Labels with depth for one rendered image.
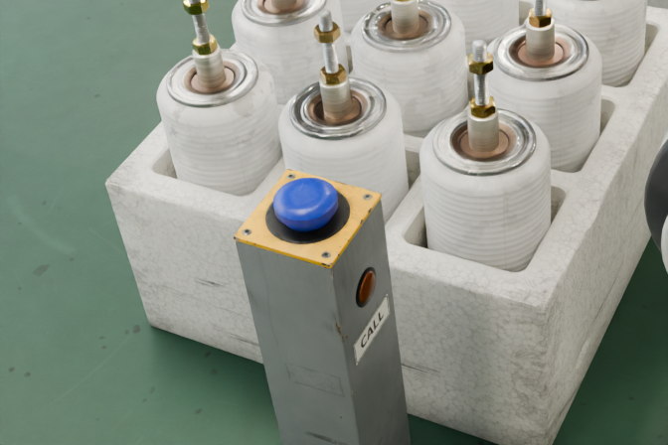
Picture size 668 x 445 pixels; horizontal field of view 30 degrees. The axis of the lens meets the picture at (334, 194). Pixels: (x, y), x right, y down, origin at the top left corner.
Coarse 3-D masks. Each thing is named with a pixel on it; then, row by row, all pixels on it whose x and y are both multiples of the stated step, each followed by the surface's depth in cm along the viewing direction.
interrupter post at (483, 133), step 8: (496, 112) 89; (472, 120) 89; (480, 120) 89; (488, 120) 89; (496, 120) 89; (472, 128) 89; (480, 128) 89; (488, 128) 89; (496, 128) 90; (472, 136) 90; (480, 136) 90; (488, 136) 90; (496, 136) 90; (472, 144) 91; (480, 144) 90; (488, 144) 90; (496, 144) 90
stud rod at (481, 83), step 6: (474, 42) 85; (480, 42) 85; (474, 48) 85; (480, 48) 85; (486, 48) 86; (474, 54) 86; (480, 54) 85; (486, 54) 86; (474, 60) 86; (480, 60) 86; (474, 78) 87; (480, 78) 87; (486, 78) 87; (474, 84) 88; (480, 84) 87; (486, 84) 87; (480, 90) 88; (486, 90) 88; (480, 96) 88; (486, 96) 88; (480, 102) 88; (486, 102) 88
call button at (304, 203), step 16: (288, 192) 78; (304, 192) 77; (320, 192) 77; (336, 192) 77; (288, 208) 77; (304, 208) 76; (320, 208) 76; (336, 208) 77; (288, 224) 76; (304, 224) 76; (320, 224) 77
